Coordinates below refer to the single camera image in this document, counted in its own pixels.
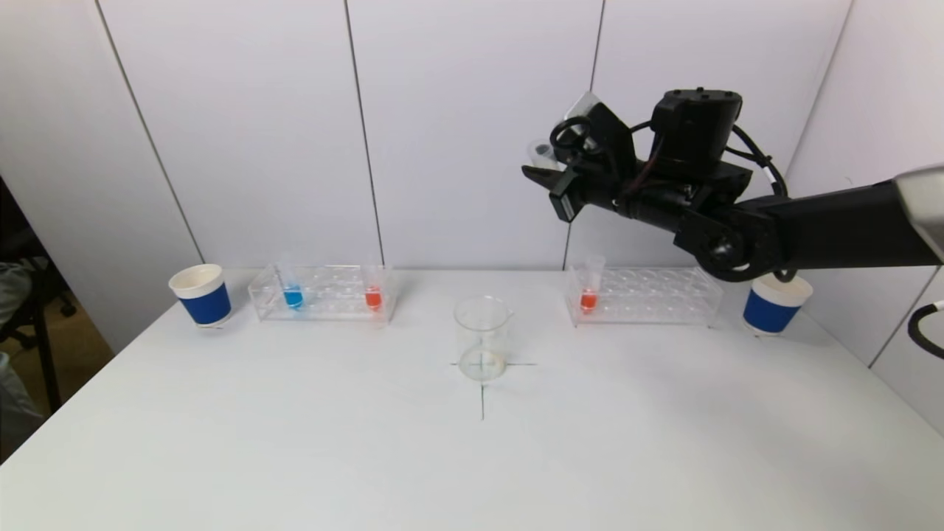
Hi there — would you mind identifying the test tube with blue pigment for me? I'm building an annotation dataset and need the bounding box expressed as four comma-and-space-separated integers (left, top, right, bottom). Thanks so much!
277, 254, 305, 311

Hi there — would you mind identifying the test tube with red pigment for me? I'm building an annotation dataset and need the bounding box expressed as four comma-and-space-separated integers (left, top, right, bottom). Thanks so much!
579, 254, 607, 313
364, 258, 384, 312

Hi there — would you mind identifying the person in grey trousers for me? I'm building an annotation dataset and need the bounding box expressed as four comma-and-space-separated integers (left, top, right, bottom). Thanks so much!
0, 264, 45, 443

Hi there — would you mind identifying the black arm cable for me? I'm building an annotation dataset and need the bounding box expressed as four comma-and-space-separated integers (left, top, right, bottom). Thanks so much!
907, 301, 944, 362

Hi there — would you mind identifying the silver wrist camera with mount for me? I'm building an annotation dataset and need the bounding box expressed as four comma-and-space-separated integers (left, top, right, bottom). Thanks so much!
564, 92, 636, 178

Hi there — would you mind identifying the clear acrylic test tube rack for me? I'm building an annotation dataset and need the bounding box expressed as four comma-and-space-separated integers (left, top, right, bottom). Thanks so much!
565, 265, 723, 327
249, 264, 397, 323

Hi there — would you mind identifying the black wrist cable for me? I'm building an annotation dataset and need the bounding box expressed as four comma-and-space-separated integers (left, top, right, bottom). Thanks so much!
726, 124, 790, 198

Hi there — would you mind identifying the black looped camera cable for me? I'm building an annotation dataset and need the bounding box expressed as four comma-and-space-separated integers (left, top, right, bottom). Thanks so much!
549, 117, 592, 160

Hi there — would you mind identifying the clear glass beaker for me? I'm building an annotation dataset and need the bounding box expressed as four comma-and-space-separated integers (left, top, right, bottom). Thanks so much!
453, 296, 515, 383

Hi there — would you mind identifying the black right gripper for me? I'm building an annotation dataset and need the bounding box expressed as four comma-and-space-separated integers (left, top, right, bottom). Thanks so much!
521, 163, 646, 223

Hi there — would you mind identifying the blue and white paper cup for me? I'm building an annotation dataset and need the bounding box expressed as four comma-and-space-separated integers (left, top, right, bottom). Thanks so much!
169, 264, 234, 328
741, 273, 814, 338

